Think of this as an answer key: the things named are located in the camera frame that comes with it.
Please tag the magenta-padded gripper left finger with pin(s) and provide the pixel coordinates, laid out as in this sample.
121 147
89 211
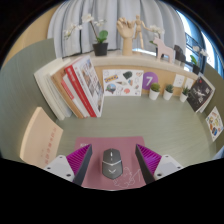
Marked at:
60 166

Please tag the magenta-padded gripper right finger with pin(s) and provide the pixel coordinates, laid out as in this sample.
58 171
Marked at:
166 166

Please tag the grey computer mouse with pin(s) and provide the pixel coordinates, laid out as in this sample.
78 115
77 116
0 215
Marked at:
112 165

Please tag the pink mouse pad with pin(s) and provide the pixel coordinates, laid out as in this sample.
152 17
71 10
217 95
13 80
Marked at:
130 166

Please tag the peach coloured board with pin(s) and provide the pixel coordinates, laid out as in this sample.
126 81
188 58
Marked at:
41 136

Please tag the large white sticker sheet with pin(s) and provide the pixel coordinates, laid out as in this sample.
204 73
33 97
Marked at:
215 124

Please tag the small succulent in white pot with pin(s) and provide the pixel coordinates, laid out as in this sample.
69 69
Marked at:
154 94
167 95
183 97

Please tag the tan cork-covered book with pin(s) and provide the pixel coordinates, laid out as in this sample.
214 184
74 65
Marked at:
65 93

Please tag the thick white book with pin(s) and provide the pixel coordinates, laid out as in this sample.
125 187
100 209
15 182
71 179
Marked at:
50 90

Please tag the black and red book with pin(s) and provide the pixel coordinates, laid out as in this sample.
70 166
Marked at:
199 95

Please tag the red and white magazine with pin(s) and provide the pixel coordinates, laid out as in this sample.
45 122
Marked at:
88 85

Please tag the green felt desk partition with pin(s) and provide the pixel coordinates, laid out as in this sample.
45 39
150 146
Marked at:
20 90
218 93

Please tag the purple round number sticker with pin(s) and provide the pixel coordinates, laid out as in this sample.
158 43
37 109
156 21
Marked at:
150 79

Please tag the white sheet with small stickers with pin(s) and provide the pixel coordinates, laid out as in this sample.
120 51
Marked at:
121 83

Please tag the white orchid in black pot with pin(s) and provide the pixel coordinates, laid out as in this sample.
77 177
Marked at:
100 49
157 30
196 68

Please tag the dark grey horse figure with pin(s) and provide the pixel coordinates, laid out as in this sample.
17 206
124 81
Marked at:
180 55

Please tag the pink horse figure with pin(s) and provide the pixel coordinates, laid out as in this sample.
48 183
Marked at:
164 49

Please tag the wooden hand model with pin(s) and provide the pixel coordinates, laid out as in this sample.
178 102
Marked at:
126 33

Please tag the light grey curtain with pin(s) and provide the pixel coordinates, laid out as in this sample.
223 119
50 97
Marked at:
113 13

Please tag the white wall socket plate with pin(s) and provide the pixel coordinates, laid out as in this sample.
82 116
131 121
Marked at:
179 81
189 83

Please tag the window with dark frame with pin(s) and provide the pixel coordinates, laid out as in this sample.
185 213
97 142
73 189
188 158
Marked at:
200 36

